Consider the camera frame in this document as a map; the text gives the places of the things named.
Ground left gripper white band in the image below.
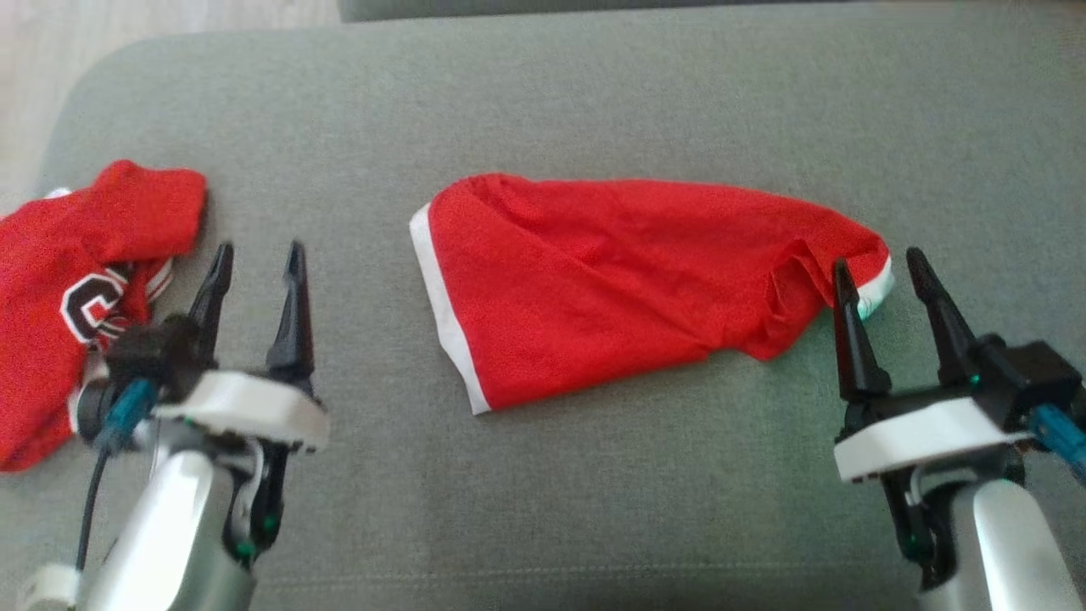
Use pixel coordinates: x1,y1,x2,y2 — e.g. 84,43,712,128
155,240,331,563

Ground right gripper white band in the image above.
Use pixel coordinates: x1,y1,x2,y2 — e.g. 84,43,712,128
831,246,1032,588

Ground red jersey with striped trim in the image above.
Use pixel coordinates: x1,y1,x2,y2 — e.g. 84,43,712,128
0,160,209,473

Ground red shorts with white hem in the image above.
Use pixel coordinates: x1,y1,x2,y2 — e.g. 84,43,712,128
410,173,896,416

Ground left black cable teal plug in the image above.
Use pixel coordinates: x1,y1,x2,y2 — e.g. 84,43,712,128
75,379,160,571

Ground black cable teal plug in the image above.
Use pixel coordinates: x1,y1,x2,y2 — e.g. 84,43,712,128
75,379,160,571
1029,403,1086,486

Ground right black cable teal plug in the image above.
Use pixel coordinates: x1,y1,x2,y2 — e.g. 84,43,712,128
1029,403,1086,486

